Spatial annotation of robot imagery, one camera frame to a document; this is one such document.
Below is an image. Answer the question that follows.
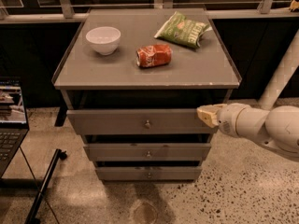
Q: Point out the grey drawer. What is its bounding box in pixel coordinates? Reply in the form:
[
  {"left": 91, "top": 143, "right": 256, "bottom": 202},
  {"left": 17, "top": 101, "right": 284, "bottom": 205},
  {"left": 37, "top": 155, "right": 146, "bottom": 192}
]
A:
[
  {"left": 67, "top": 109, "right": 218, "bottom": 135},
  {"left": 95, "top": 166, "right": 202, "bottom": 181},
  {"left": 84, "top": 143, "right": 211, "bottom": 161}
]

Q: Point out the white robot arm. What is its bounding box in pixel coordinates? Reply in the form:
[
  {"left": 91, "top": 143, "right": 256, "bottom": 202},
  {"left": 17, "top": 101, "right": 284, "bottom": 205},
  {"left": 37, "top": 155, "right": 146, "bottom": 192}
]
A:
[{"left": 197, "top": 32, "right": 299, "bottom": 161}]

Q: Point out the small yellow object on ledge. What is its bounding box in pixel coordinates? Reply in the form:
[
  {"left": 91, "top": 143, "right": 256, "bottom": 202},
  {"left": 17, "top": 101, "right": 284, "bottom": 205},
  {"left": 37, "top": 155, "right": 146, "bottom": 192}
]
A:
[{"left": 290, "top": 0, "right": 299, "bottom": 11}]

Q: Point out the crushed orange soda can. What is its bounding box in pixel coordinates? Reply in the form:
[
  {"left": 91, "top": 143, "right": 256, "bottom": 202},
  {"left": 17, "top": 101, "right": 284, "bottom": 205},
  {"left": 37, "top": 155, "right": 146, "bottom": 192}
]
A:
[{"left": 136, "top": 44, "right": 172, "bottom": 68}]

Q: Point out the black laptop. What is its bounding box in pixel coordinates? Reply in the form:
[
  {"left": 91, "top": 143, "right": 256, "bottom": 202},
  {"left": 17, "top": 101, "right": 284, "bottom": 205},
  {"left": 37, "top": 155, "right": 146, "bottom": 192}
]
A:
[{"left": 0, "top": 77, "right": 29, "bottom": 177}]

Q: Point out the black stand leg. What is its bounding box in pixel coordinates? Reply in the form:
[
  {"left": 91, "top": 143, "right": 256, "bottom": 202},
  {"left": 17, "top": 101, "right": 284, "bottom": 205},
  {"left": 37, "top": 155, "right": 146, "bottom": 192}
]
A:
[{"left": 24, "top": 148, "right": 67, "bottom": 224}]

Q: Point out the metal railing frame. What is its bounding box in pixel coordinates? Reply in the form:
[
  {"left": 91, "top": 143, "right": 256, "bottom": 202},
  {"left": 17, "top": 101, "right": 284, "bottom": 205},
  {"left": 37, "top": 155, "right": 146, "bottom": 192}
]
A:
[{"left": 0, "top": 0, "right": 299, "bottom": 23}]

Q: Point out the green chip bag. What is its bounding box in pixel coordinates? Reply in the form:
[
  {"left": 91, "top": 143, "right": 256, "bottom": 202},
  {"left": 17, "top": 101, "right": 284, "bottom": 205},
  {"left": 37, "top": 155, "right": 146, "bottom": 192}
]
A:
[{"left": 154, "top": 11, "right": 211, "bottom": 49}]

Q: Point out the grey top drawer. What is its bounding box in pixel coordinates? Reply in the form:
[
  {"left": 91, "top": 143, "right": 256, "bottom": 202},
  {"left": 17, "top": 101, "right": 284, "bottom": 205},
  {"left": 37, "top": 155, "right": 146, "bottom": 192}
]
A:
[{"left": 67, "top": 109, "right": 218, "bottom": 135}]

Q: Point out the grey middle drawer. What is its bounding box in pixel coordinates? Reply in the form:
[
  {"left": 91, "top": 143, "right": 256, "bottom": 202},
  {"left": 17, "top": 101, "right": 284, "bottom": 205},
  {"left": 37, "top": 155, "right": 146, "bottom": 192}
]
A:
[{"left": 84, "top": 143, "right": 211, "bottom": 161}]

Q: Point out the grey bottom drawer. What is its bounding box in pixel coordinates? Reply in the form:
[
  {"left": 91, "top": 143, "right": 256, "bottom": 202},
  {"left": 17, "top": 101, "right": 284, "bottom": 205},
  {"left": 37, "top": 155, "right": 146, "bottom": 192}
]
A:
[{"left": 95, "top": 166, "right": 202, "bottom": 181}]

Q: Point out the white ceramic bowl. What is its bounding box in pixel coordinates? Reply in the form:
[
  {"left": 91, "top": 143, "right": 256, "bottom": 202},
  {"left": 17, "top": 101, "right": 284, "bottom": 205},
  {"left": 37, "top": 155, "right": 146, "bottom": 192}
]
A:
[{"left": 86, "top": 26, "right": 121, "bottom": 55}]

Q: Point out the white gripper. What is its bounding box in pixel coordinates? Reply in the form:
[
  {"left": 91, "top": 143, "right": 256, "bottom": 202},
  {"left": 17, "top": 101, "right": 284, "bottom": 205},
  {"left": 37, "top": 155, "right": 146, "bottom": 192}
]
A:
[{"left": 197, "top": 103, "right": 249, "bottom": 137}]

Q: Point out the grey drawer cabinet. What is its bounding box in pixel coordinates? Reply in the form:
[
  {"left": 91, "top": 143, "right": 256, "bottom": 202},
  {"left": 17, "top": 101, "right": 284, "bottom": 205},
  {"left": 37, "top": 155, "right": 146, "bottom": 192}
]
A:
[{"left": 53, "top": 9, "right": 241, "bottom": 169}]

